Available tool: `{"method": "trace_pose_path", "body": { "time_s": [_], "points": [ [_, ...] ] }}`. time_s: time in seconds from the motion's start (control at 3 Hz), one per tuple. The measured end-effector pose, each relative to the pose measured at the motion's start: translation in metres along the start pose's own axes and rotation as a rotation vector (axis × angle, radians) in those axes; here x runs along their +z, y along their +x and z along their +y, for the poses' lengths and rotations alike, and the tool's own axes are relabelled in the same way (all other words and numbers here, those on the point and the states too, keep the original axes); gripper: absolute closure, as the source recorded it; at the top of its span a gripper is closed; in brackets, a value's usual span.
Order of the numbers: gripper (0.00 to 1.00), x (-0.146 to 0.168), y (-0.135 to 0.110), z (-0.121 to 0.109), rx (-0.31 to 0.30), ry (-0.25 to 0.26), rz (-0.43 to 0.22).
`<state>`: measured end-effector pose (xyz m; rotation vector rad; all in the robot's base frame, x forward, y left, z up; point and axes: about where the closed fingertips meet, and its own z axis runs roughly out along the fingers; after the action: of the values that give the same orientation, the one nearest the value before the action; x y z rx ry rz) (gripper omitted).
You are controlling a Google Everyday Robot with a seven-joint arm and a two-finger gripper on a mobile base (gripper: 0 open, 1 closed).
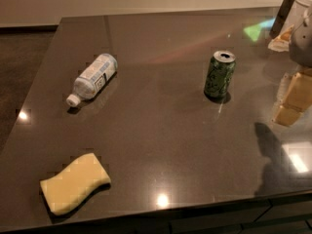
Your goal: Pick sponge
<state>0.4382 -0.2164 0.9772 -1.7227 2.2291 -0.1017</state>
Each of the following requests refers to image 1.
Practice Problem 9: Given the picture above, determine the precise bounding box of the dark box in background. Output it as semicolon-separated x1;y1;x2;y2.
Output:
270;0;295;39

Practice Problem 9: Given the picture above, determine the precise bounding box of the green soda can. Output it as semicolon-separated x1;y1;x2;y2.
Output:
204;51;236;98

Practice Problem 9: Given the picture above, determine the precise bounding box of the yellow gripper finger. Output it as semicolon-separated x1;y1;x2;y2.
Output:
272;69;312;126

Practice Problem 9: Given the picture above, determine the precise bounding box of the clear plastic water bottle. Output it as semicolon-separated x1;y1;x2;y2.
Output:
66;54;118;107

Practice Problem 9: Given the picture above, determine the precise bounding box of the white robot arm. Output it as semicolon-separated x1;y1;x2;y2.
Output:
268;0;312;126

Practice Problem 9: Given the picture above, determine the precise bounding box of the yellow wavy sponge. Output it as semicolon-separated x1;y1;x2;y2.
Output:
40;153;111;215

